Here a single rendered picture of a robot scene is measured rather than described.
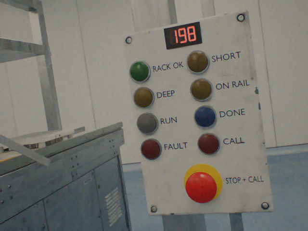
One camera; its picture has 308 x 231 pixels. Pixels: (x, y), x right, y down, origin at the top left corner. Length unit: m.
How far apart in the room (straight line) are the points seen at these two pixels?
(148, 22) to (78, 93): 4.01
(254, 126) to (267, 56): 3.88
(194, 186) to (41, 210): 1.04
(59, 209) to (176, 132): 1.11
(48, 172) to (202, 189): 0.99
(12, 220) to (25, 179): 0.14
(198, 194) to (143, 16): 0.28
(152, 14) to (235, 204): 0.30
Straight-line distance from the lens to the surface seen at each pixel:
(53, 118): 1.91
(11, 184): 1.18
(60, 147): 1.40
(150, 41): 0.43
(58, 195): 1.48
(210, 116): 0.41
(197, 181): 0.41
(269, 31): 4.33
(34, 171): 1.27
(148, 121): 0.43
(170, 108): 0.42
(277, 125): 4.33
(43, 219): 1.40
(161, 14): 0.50
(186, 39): 0.42
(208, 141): 0.41
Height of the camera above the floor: 1.00
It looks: 3 degrees down
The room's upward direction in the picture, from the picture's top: 8 degrees counter-clockwise
